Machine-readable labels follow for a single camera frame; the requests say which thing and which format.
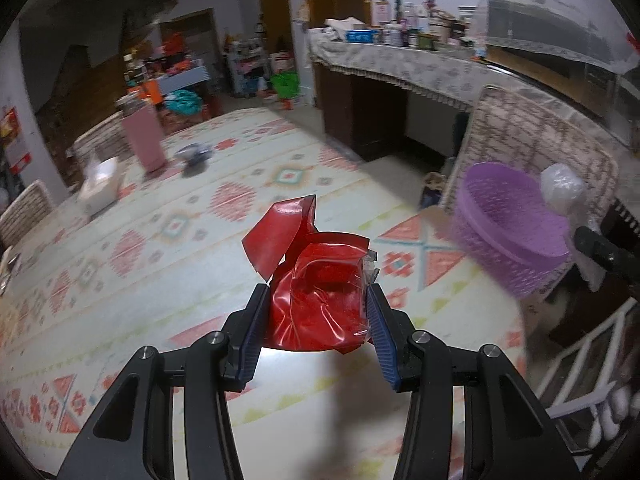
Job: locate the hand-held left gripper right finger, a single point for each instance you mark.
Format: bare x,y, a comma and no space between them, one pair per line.
385,350

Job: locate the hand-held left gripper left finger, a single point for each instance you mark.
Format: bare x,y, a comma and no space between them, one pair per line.
250,355

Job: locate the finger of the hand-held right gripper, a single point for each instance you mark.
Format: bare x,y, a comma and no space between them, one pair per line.
605,255

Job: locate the clear plastic bag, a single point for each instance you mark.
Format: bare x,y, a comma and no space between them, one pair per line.
562,185

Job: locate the red plastic wrapper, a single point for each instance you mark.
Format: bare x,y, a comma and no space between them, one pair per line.
315,300

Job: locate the purple plastic basket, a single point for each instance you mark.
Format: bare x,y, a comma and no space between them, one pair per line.
505,240

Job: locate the person's right hand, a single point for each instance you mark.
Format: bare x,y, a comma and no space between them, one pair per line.
612,415

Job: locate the patterned tablecloth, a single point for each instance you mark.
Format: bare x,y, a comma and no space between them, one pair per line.
175,260

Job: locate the chair with grey patterned cover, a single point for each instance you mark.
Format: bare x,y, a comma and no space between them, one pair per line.
25,215
525,130
95,145

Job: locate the blue white plastic bag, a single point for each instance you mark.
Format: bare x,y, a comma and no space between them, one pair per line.
194,155

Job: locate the white tissue pack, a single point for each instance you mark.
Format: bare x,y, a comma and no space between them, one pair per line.
100,187

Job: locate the dark wooden sideboard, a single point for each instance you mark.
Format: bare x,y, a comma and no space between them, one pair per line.
360,115

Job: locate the pink thermos bottle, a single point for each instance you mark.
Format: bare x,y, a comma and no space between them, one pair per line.
145,135

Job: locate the teal bag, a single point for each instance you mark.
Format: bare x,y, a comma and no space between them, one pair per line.
184,102

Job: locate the green bag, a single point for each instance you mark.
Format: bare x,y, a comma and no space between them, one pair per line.
285,86

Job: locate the sideboard with lace cloth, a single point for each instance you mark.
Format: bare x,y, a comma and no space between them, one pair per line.
400,67

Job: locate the orange box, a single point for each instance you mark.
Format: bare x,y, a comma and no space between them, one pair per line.
145,92

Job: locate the white storage rack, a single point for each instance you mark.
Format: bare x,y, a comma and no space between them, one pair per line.
246,67

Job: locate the table with checkered cloth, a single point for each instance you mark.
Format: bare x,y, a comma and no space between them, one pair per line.
180,76

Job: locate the white refrigerator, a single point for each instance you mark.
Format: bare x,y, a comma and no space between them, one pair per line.
302,65

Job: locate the row of jars and bottles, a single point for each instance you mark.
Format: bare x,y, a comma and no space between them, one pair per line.
420,25

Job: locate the white cloth bundle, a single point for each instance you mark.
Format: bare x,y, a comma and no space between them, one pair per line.
345,25

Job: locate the white metal frame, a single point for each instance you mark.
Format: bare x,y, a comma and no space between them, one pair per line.
575,360

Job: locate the red wall calendar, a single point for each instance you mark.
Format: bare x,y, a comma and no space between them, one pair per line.
15,140

